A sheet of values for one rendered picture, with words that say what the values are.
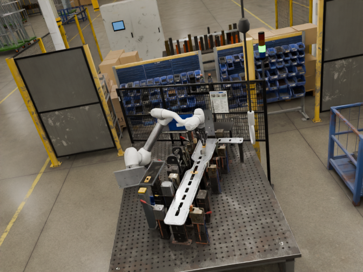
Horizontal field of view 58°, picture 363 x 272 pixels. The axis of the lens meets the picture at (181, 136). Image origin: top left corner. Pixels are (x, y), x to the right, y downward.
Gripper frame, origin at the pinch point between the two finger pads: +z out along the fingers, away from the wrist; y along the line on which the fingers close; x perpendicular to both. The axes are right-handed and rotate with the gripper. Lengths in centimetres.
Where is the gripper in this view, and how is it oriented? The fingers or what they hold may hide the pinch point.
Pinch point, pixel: (203, 142)
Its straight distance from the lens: 364.6
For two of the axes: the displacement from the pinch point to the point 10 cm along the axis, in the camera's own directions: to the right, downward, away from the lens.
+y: 9.4, 0.0, -3.3
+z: 1.7, 8.6, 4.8
